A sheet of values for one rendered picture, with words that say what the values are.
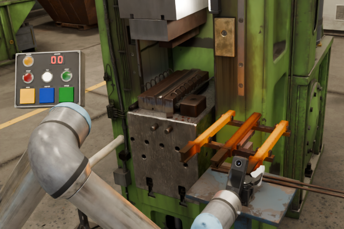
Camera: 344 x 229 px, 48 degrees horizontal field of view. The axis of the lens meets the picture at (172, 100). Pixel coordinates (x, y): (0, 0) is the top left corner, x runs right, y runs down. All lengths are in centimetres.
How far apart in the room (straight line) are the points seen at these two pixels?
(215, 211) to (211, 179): 64
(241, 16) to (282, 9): 39
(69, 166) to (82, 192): 7
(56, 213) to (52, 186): 199
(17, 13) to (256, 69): 559
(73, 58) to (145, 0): 51
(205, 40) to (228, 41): 46
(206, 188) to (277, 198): 29
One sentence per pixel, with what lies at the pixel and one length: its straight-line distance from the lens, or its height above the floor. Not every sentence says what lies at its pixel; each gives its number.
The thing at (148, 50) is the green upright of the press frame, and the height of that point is 115.
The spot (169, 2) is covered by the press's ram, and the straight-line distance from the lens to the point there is 169.
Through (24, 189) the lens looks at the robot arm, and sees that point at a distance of 112.
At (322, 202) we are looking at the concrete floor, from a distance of 285.
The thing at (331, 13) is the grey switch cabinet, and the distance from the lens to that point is 693.
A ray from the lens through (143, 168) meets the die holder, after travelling 204.
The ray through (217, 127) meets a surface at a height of 97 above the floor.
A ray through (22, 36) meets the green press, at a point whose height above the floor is 30.
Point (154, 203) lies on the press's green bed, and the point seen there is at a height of 39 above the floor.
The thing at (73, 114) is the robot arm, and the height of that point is 130.
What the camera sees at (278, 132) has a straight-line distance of 156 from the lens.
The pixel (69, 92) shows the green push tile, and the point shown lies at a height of 102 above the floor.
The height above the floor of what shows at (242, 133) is 98.
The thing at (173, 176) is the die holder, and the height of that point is 60.
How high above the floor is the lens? 170
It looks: 23 degrees down
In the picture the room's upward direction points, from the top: 4 degrees counter-clockwise
